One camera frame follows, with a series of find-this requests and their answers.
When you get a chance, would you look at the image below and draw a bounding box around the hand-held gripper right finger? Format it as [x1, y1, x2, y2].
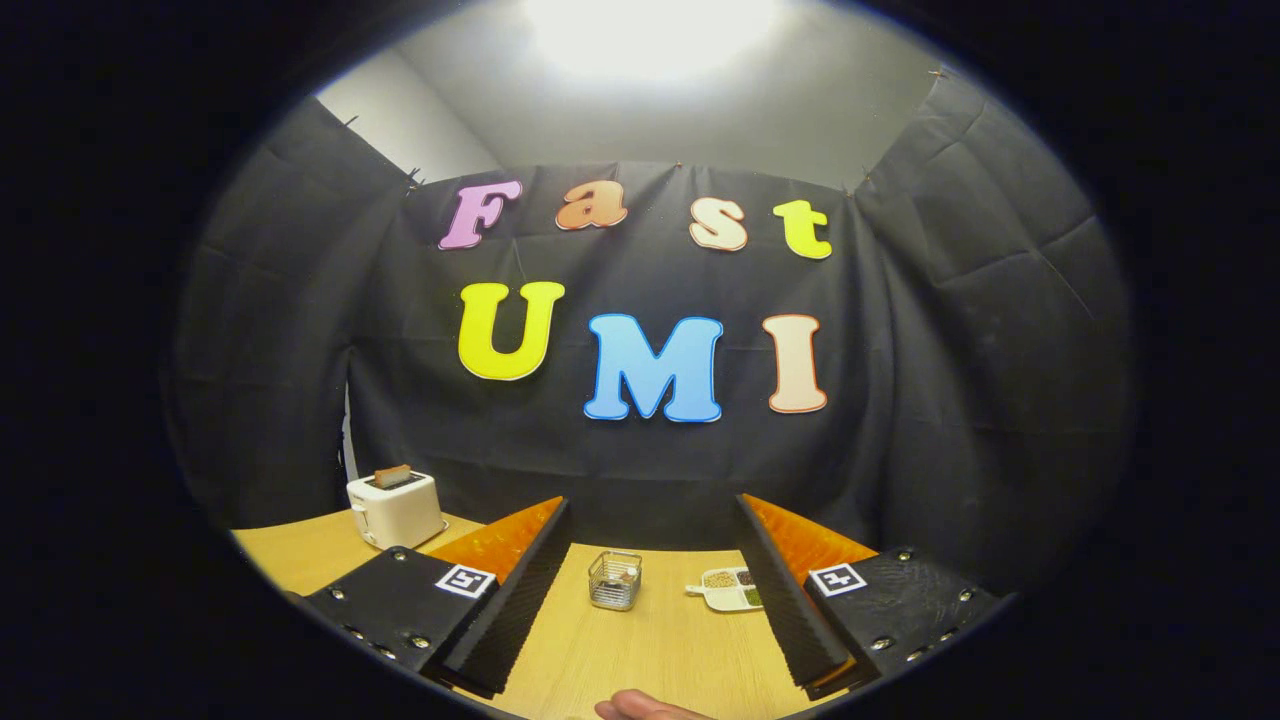
[733, 492, 1004, 703]

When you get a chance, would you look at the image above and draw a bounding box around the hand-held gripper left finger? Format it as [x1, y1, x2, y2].
[283, 495, 574, 701]

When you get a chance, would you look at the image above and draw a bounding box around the white divided snack dish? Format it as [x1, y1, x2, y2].
[685, 567, 766, 613]

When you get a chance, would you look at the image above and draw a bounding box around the wooden table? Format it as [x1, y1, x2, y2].
[230, 510, 881, 720]

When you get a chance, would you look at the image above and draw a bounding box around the white toaster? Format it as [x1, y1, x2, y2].
[346, 464, 448, 551]

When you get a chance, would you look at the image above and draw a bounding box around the black backdrop cloth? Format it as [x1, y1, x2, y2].
[165, 70, 1136, 601]

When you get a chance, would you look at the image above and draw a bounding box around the small wire mesh basket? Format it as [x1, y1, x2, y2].
[587, 550, 644, 612]

